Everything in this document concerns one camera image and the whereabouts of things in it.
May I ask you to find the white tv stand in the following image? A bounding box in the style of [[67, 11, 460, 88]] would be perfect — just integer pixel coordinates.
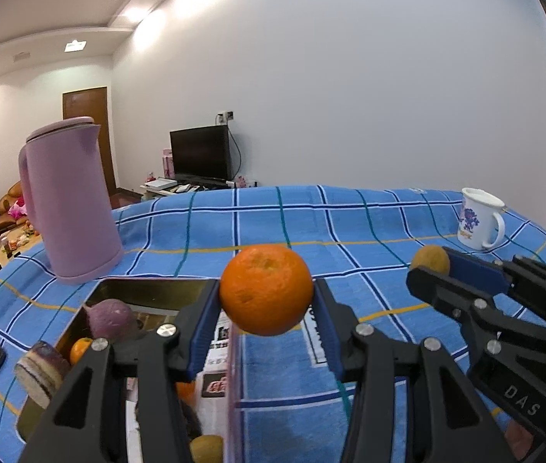
[[140, 178, 229, 201]]

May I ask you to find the round orange tangerine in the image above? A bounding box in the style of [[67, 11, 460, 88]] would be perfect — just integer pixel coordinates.
[[220, 245, 314, 336]]

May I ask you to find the pink electric kettle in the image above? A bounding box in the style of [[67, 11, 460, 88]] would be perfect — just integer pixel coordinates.
[[19, 116, 123, 284]]

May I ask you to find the orange leather armchair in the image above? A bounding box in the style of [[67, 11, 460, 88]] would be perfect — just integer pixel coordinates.
[[0, 182, 28, 235]]

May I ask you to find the green-brown kiwi fruit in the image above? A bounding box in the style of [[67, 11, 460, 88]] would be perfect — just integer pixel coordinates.
[[410, 245, 451, 275], [190, 435, 224, 463]]

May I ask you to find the brown wooden door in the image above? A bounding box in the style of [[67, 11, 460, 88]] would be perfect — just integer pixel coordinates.
[[61, 86, 119, 198]]

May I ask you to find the pink metal tin box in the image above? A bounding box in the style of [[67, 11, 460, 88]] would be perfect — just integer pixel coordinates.
[[20, 277, 221, 462]]

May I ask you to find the wooden coffee table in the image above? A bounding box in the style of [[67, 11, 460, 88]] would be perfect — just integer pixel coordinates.
[[0, 228, 42, 271]]

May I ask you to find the purple round fruit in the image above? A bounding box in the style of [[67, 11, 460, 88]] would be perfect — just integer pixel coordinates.
[[85, 299, 139, 343]]

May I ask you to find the white printed mug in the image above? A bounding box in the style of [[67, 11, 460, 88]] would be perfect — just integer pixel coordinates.
[[457, 187, 505, 251]]

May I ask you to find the black television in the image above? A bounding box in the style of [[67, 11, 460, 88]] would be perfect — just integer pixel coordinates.
[[169, 124, 232, 181]]

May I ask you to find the blue plaid tablecloth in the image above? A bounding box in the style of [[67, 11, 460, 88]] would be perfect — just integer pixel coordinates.
[[0, 184, 546, 463]]

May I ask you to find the oval orange fruit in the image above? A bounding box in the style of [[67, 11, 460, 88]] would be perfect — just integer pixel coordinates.
[[69, 338, 93, 366]]

